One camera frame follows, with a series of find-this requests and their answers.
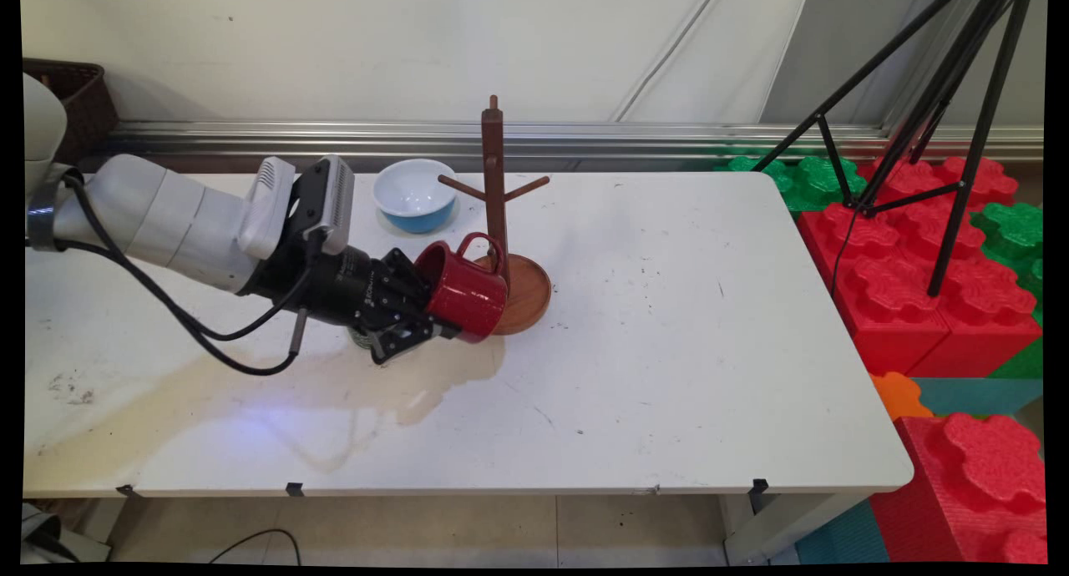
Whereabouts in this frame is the white bowl blue outside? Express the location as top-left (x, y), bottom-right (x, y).
top-left (373, 159), bottom-right (459, 235)

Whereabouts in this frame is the dark brown woven basket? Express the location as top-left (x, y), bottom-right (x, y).
top-left (23, 57), bottom-right (119, 164)

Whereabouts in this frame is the thin black tripod cable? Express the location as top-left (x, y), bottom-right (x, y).
top-left (830, 211), bottom-right (863, 299)

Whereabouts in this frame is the orange foam mat piece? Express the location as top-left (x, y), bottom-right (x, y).
top-left (869, 371), bottom-right (935, 422)

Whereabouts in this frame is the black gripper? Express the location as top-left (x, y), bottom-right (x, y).
top-left (244, 246), bottom-right (462, 366)

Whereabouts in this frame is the grey cable bundle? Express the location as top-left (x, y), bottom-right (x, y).
top-left (23, 503), bottom-right (111, 563)

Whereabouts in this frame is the white table leg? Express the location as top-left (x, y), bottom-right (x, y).
top-left (722, 493), bottom-right (869, 565)

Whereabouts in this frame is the blue foam mat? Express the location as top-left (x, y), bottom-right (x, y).
top-left (793, 499), bottom-right (890, 565)

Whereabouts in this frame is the silver metal wall rail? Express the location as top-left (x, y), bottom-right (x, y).
top-left (104, 121), bottom-right (1045, 164)

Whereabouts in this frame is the teal foam mat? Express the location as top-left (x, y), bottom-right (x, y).
top-left (910, 378), bottom-right (1045, 418)

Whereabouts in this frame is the brown wooden mug tree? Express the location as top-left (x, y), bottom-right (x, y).
top-left (438, 94), bottom-right (554, 336)

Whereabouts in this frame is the black tripod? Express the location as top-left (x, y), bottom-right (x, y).
top-left (752, 0), bottom-right (1036, 299)

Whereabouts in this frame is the black floor cable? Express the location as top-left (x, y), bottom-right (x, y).
top-left (207, 528), bottom-right (301, 565)

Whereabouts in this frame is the red enamel mug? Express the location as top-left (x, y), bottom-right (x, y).
top-left (413, 232), bottom-right (510, 345)

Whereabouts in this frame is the large red foam block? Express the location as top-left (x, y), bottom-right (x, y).
top-left (798, 154), bottom-right (1045, 379)

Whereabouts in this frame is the green foam block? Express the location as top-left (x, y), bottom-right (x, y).
top-left (717, 146), bottom-right (869, 214)
top-left (969, 202), bottom-right (1045, 381)

